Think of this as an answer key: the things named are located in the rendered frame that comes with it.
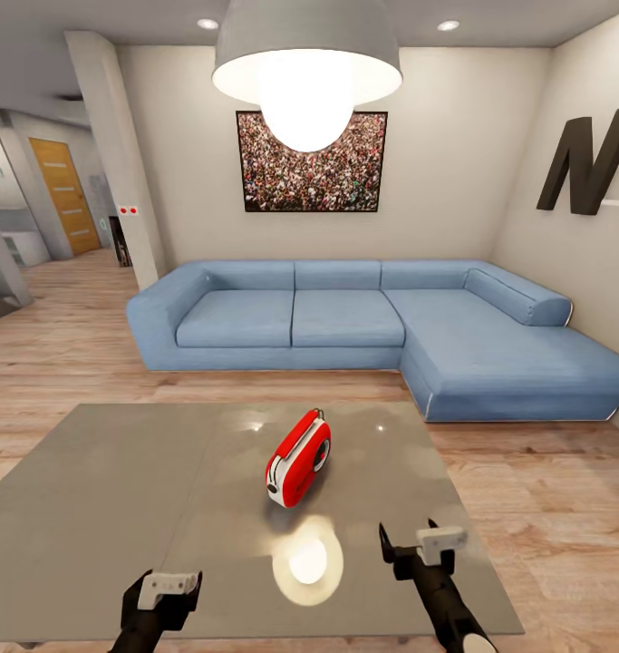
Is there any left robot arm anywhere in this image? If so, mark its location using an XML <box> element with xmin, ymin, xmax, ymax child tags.
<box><xmin>108</xmin><ymin>570</ymin><xmax>203</xmax><ymax>653</ymax></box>

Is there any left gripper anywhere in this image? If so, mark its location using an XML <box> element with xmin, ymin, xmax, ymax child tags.
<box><xmin>120</xmin><ymin>570</ymin><xmax>203</xmax><ymax>653</ymax></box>

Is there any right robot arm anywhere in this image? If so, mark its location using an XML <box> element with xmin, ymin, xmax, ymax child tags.
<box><xmin>380</xmin><ymin>519</ymin><xmax>498</xmax><ymax>653</ymax></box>

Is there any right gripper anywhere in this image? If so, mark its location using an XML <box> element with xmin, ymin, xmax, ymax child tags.
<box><xmin>380</xmin><ymin>519</ymin><xmax>459</xmax><ymax>609</ymax></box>

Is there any radio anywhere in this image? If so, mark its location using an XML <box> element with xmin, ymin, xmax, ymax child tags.
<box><xmin>266</xmin><ymin>410</ymin><xmax>331</xmax><ymax>508</ymax></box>

